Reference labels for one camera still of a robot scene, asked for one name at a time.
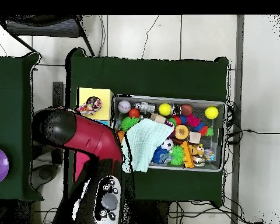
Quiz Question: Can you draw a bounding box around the green spiky rubber ball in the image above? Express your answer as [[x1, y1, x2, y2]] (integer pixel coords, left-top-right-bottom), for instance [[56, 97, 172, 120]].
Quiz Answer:
[[120, 115, 141, 131]]

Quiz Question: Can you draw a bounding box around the plain orange ball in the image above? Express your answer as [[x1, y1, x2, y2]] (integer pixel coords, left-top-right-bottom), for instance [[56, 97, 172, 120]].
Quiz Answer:
[[128, 108, 141, 118]]

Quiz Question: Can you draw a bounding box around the black power cable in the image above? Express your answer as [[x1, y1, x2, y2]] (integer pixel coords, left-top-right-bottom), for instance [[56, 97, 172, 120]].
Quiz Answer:
[[226, 128, 280, 136]]

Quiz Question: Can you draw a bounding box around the mint green knitted cloth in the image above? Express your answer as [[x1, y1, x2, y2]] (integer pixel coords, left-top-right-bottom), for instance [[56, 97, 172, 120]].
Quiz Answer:
[[121, 118, 174, 173]]

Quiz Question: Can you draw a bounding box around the grey round stand base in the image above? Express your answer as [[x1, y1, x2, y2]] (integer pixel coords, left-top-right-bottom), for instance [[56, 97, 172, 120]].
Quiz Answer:
[[30, 164, 59, 190]]

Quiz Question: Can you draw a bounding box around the plain yellow ball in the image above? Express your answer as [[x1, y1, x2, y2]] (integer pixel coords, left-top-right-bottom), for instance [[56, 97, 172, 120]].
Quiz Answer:
[[158, 103, 173, 117], [204, 106, 219, 120]]

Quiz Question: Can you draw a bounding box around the multicoloured rope toy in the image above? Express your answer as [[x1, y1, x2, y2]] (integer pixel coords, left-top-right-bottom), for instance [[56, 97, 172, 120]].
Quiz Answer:
[[75, 96, 103, 116]]

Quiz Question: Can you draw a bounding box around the small brown football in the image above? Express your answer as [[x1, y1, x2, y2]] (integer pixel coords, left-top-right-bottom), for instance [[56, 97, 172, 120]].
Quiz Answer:
[[180, 104, 194, 117]]

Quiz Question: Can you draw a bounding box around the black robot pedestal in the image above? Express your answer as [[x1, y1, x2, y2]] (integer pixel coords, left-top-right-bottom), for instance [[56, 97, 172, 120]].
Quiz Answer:
[[128, 199, 170, 224]]

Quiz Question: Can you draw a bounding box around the toy hamburger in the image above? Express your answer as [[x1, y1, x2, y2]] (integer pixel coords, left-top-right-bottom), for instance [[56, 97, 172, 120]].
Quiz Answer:
[[174, 124, 190, 140]]

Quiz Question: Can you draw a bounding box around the wooden box with three holes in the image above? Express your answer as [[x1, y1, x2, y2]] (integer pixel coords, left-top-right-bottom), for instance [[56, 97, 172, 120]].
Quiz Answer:
[[73, 87, 114, 183]]

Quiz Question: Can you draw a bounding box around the plain wooden cube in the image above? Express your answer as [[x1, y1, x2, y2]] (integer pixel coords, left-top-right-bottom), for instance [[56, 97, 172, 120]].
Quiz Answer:
[[150, 112, 167, 124], [187, 131, 202, 144]]

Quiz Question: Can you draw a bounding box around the black metal chair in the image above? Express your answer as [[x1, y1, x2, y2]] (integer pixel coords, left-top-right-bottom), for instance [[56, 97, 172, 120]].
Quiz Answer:
[[0, 15, 95, 57]]

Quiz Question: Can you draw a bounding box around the silver mesh bin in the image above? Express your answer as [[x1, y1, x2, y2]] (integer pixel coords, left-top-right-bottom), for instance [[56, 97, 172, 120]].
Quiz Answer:
[[113, 94, 227, 173]]

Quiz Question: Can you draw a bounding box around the dark green side table cloth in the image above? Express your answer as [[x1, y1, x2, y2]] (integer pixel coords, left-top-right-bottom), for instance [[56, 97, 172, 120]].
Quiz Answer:
[[0, 52, 44, 202]]

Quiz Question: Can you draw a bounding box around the black standing panel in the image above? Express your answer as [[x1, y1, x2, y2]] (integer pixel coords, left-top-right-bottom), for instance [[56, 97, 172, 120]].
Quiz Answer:
[[51, 81, 64, 164]]

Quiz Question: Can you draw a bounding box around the small white baseball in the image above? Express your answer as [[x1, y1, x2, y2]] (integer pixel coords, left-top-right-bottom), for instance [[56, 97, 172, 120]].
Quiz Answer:
[[117, 100, 132, 114]]

